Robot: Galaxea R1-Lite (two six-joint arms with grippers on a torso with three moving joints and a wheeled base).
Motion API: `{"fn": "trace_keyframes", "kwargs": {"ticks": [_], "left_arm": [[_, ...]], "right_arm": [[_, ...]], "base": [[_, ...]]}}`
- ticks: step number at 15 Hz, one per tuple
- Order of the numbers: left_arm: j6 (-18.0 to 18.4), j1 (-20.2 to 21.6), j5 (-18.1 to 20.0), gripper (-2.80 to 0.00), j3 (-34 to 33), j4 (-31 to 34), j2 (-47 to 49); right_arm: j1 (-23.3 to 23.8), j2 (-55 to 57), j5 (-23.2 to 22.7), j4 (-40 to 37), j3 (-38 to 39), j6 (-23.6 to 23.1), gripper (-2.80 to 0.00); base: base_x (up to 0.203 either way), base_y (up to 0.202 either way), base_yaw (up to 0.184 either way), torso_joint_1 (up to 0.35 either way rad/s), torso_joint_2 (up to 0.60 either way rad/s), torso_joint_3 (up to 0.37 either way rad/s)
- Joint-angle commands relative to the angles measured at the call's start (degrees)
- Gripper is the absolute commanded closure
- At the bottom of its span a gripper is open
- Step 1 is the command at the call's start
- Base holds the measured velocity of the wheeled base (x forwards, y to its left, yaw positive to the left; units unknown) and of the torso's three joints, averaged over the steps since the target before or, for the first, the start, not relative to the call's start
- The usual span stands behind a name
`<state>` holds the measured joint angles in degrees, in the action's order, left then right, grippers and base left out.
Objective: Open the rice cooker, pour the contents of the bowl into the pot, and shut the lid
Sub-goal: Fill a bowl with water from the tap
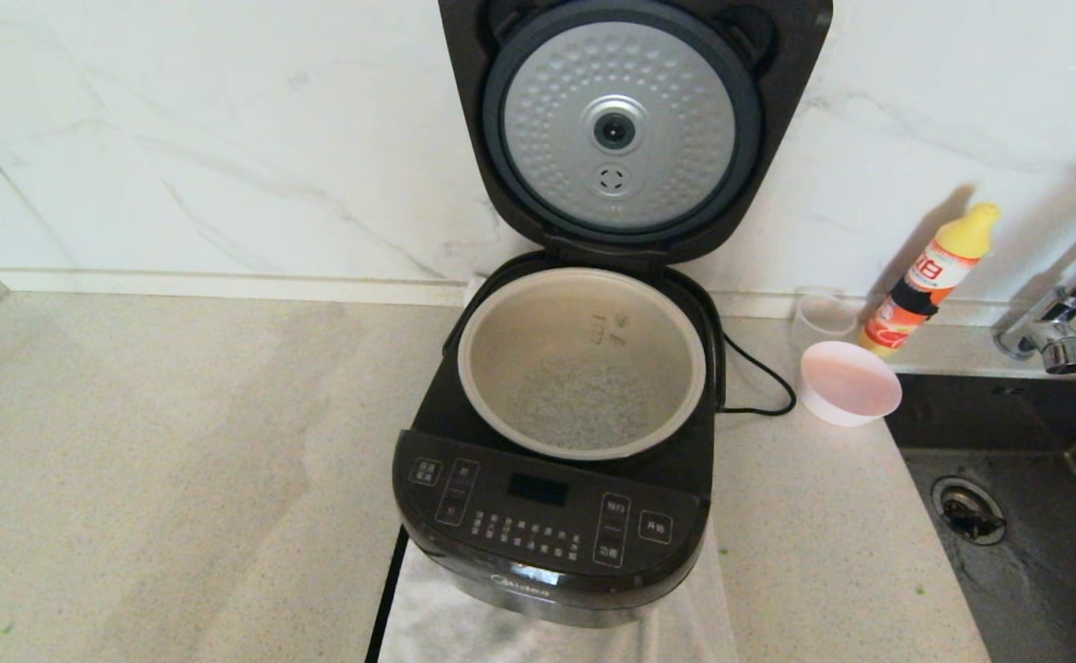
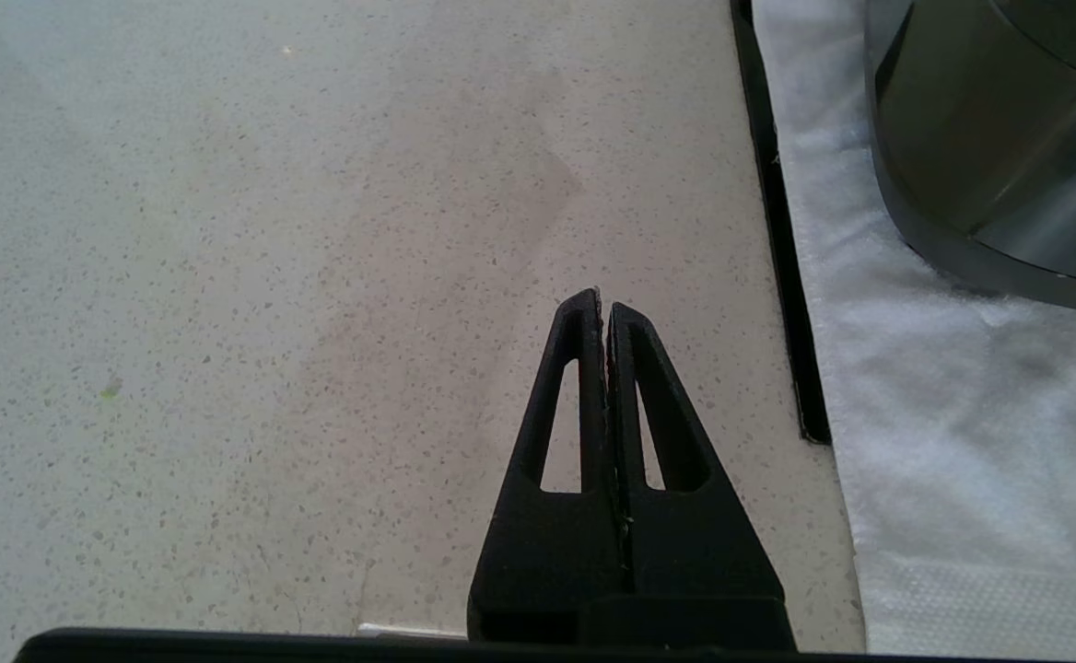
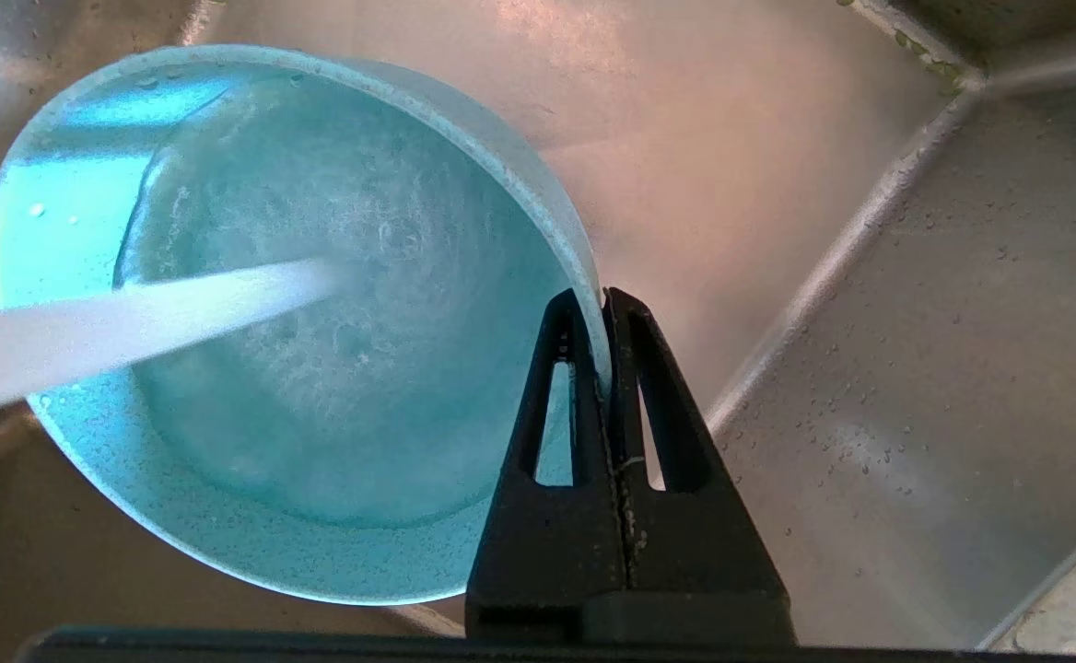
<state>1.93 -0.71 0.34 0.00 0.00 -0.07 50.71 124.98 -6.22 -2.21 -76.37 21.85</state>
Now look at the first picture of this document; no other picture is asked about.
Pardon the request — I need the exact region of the white raw rice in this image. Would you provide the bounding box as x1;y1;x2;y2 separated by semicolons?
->
510;364;659;452

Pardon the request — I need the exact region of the black rice cooker lid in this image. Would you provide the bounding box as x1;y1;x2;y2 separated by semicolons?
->
439;0;836;268

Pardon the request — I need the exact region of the pink plastic bowl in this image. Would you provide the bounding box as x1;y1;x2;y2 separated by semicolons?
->
798;341;904;428

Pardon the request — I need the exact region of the grey inner pot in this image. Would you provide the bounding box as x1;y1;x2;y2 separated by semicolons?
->
457;267;708;461

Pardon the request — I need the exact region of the black rice cooker base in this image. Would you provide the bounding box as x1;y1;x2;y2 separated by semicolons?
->
393;250;729;629

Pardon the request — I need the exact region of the clear plastic measuring cup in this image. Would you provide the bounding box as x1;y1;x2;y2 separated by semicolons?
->
790;287;860;351

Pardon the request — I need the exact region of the black strip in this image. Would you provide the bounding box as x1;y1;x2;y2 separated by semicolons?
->
365;525;410;663

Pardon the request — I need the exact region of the white translucent mat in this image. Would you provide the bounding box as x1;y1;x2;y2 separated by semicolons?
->
379;529;741;663

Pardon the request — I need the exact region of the yellow capped detergent bottle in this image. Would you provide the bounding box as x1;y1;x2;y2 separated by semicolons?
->
858;203;1002;359

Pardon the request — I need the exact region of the metal sink drain strainer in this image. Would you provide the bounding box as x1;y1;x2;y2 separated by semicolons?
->
930;474;1009;547

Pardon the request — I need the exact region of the chrome faucet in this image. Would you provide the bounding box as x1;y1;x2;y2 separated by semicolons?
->
994;230;1076;376

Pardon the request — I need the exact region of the black power cord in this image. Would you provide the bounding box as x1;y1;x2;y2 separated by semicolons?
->
720;331;797;417

